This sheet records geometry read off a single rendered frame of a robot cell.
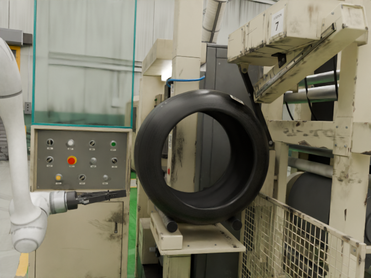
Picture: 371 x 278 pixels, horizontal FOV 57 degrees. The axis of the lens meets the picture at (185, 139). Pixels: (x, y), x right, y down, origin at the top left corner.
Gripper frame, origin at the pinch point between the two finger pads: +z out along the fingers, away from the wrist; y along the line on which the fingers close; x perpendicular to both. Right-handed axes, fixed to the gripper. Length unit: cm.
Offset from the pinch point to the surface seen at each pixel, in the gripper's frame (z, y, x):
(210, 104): 40, -12, -34
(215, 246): 38.0, -8.8, 26.4
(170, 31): 219, 937, -281
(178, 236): 22.0, -10.8, 18.5
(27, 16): -185, 878, -321
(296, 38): 66, -34, -54
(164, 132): 20.2, -12.2, -24.4
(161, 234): 15.7, -8.2, 17.2
